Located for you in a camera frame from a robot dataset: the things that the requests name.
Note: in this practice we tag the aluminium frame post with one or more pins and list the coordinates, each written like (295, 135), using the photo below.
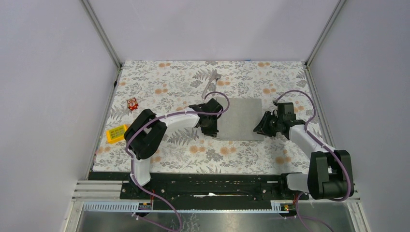
(101, 32)
(330, 22)

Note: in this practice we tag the grey cloth napkin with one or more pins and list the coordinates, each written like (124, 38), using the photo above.
(239, 121)

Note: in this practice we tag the left aluminium frame post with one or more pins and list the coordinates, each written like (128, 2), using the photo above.
(101, 32)

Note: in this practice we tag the yellow toy block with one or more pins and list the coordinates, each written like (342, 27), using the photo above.
(116, 134)

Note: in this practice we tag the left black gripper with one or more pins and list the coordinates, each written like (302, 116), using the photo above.
(212, 131)

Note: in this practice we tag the red owl toy block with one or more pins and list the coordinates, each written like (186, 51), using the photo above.
(132, 104)

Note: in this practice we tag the floral patterned tablecloth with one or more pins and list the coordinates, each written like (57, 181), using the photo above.
(168, 86)

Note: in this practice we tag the right aluminium frame post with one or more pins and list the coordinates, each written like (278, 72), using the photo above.
(330, 22)

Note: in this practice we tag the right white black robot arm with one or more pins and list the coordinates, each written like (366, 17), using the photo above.
(329, 174)

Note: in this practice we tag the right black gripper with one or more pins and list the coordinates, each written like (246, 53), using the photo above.
(262, 128)

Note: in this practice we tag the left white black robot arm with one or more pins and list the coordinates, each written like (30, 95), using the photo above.
(145, 134)

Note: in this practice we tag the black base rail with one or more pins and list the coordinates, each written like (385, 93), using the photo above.
(204, 192)

